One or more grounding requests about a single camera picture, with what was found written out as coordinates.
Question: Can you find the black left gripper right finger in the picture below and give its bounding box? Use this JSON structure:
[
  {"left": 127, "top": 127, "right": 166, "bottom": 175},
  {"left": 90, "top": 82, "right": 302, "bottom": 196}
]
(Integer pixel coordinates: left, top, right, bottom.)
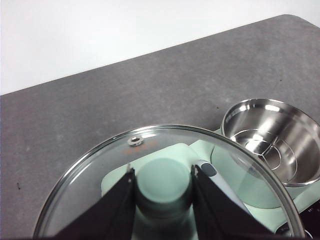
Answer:
[{"left": 191, "top": 164, "right": 278, "bottom": 240}]

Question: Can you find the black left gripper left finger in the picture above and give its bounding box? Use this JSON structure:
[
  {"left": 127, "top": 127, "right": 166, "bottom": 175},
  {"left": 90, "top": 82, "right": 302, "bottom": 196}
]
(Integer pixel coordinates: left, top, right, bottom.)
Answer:
[{"left": 53, "top": 166, "right": 137, "bottom": 240}]

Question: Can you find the glass pot lid green knob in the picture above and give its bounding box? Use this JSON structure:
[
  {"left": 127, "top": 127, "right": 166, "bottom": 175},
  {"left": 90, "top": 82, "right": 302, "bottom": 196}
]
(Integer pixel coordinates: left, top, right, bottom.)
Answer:
[{"left": 33, "top": 124, "right": 307, "bottom": 240}]

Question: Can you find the black control panel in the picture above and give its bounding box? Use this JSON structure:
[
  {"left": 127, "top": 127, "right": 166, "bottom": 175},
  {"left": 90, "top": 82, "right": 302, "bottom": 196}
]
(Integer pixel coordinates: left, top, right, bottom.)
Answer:
[{"left": 274, "top": 207, "right": 320, "bottom": 240}]

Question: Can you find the green breakfast machine base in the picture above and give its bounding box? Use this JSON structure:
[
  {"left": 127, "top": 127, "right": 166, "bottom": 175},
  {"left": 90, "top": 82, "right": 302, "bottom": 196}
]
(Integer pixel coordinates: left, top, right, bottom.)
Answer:
[{"left": 101, "top": 126, "right": 320, "bottom": 240}]

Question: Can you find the steel wire steaming rack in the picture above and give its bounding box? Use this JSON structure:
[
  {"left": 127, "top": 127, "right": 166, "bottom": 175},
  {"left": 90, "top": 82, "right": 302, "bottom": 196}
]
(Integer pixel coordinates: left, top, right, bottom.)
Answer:
[{"left": 231, "top": 128, "right": 301, "bottom": 176}]

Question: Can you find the green pot with handle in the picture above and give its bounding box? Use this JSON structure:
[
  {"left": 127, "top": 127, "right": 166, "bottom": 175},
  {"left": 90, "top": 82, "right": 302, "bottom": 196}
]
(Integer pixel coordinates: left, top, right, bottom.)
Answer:
[{"left": 212, "top": 98, "right": 320, "bottom": 208}]

